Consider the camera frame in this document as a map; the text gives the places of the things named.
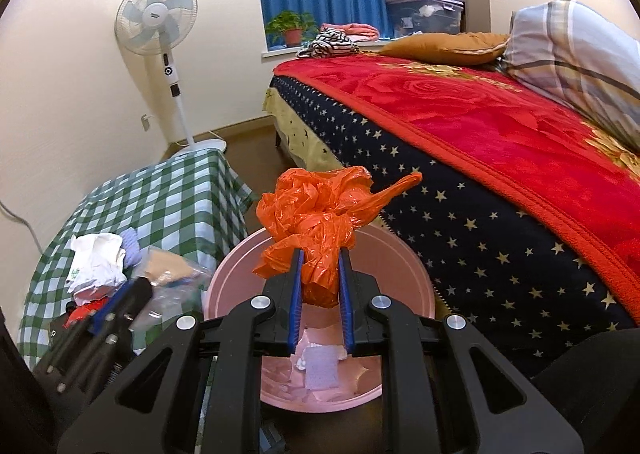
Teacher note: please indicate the pink folded clothes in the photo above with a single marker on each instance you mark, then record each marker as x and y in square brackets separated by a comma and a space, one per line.
[355, 31]

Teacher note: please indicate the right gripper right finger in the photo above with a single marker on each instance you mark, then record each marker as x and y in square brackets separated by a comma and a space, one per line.
[445, 387]

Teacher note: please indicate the red floral blanket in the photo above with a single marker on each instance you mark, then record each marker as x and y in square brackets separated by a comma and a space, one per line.
[579, 182]

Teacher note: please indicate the white standing fan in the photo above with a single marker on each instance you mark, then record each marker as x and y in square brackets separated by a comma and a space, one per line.
[154, 28]

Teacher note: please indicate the white foam net sheet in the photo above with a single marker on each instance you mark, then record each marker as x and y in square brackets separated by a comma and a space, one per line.
[321, 369]

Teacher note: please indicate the red plastic bag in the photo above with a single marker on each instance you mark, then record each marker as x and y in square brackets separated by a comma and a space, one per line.
[85, 308]

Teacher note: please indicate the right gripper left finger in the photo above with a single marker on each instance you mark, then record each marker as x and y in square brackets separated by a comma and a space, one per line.
[197, 386]

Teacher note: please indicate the navy star bedsheet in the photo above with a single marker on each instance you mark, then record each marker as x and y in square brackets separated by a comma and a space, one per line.
[524, 288]

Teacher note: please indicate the clear plastic bag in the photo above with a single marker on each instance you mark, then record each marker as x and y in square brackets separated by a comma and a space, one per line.
[176, 282]

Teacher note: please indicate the orange plastic bag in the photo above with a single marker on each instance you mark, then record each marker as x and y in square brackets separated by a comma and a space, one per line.
[319, 213]

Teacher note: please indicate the wall power plug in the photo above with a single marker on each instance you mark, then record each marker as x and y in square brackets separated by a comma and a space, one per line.
[145, 121]

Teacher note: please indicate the zebra striped cloth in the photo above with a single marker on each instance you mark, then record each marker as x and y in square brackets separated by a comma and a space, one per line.
[328, 43]

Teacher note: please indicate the lilac foam net sheet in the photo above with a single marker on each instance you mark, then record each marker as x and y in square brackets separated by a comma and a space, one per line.
[131, 247]

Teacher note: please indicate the pink plastic basin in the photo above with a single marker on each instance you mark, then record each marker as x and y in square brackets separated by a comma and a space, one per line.
[378, 252]

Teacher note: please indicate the potted green plant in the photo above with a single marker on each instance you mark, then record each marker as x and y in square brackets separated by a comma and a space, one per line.
[292, 27]

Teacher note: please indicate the green checkered tablecloth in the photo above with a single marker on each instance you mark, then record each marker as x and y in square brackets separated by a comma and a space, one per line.
[193, 205]

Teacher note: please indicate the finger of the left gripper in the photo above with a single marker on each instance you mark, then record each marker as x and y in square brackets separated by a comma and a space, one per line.
[127, 302]
[90, 346]

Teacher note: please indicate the clear storage box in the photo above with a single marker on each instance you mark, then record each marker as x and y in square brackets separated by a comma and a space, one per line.
[410, 17]

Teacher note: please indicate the orange brown pillow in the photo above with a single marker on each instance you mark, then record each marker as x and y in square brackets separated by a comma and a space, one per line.
[462, 49]

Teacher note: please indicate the plaid grey pillow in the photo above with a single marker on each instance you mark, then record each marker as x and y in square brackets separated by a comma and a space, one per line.
[572, 55]

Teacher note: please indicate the white bag green print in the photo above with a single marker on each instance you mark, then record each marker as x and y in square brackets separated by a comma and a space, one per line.
[97, 268]

